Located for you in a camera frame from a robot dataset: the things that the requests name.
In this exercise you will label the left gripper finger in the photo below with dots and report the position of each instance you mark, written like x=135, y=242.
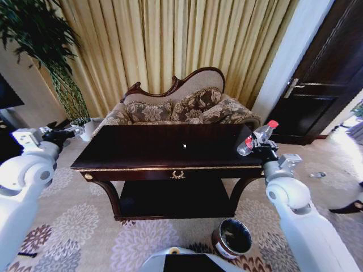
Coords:
x=76, y=129
x=79, y=134

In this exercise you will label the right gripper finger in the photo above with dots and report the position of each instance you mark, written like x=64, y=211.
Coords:
x=256, y=137
x=269, y=145

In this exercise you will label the clear plastic bottle red cap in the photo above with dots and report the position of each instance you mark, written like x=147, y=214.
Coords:
x=262, y=133

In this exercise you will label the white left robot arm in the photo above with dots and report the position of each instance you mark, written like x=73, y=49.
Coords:
x=20, y=181

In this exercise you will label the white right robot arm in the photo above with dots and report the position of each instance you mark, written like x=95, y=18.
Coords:
x=300, y=215

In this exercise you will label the dark round trash bin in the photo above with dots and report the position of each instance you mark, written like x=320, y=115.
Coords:
x=232, y=239

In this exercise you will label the white plant pot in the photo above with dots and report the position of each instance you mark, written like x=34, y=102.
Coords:
x=88, y=130

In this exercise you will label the floral brown cushion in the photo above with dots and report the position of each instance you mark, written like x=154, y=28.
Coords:
x=149, y=112
x=224, y=112
x=195, y=103

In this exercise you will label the crushed clear plastic bottle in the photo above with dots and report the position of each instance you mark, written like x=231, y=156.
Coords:
x=318, y=174

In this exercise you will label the black television screen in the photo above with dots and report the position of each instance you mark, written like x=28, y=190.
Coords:
x=8, y=93

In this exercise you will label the dark wooden door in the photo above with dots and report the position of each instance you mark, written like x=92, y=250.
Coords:
x=326, y=85

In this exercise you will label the dark wooden console table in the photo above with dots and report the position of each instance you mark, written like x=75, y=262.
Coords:
x=170, y=158

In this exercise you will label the tall green potted plant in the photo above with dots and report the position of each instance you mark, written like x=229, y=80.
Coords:
x=42, y=42

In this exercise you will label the small green plant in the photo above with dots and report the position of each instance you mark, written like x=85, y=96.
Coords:
x=358, y=109

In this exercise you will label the thin black stick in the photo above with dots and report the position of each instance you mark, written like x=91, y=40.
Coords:
x=27, y=254

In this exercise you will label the golden pleated curtain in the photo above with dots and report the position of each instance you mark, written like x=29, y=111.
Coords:
x=170, y=42

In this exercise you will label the white robot front shell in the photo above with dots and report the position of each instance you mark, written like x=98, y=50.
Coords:
x=187, y=259

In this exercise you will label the beige sofa dark wood frame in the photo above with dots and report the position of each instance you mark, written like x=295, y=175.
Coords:
x=181, y=93

